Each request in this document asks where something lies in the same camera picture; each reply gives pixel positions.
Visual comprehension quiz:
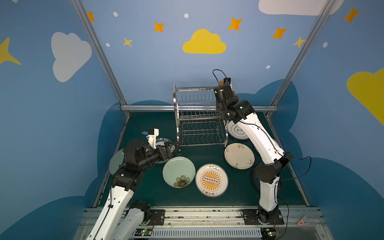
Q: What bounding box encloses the plain pale green plate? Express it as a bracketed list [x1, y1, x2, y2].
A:
[109, 149, 125, 175]

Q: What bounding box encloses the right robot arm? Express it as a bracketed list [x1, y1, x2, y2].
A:
[214, 84, 293, 225]

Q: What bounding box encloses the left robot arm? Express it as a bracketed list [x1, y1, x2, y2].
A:
[87, 139, 181, 240]

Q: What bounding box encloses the stainless steel dish rack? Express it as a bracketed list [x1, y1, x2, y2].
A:
[173, 86, 229, 147]

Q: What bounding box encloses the white plate dark lettered rim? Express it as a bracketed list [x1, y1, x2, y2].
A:
[155, 138, 172, 164]

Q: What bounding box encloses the light green flower plate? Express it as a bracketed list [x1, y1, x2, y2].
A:
[163, 157, 196, 189]

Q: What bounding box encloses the white plate grey emblem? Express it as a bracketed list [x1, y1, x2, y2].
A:
[227, 121, 249, 140]

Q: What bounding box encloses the orange sunburst plate front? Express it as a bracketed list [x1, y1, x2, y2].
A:
[195, 164, 229, 198]

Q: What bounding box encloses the cream floral plate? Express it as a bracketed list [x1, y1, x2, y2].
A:
[224, 143, 255, 170]

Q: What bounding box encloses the left controller board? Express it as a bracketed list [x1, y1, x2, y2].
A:
[133, 229, 153, 238]

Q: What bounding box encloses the controller board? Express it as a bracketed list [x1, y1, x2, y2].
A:
[261, 228, 279, 240]
[133, 229, 153, 238]

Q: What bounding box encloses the dark navy plate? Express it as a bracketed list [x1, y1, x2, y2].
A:
[251, 166, 260, 192]

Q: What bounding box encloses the right controller board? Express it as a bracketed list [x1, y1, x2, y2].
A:
[261, 228, 279, 240]

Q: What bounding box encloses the pink clothes peg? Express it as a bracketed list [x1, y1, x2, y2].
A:
[297, 215, 309, 226]

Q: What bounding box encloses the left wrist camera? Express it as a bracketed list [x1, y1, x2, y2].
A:
[142, 128, 159, 149]

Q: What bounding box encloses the rear aluminium frame bar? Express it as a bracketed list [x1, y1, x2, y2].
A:
[121, 105, 278, 112]

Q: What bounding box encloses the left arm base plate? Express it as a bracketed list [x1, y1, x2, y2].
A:
[143, 209, 165, 226]

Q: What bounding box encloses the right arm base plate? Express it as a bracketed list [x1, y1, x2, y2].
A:
[241, 208, 285, 225]

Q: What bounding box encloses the right aluminium frame post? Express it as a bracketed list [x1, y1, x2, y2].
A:
[265, 0, 336, 119]

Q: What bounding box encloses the aluminium frame post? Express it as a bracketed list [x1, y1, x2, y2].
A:
[71, 0, 127, 107]
[265, 0, 336, 119]

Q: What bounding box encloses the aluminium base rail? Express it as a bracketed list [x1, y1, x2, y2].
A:
[73, 205, 334, 240]

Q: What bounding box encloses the left aluminium frame post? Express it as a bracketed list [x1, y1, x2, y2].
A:
[71, 0, 127, 107]

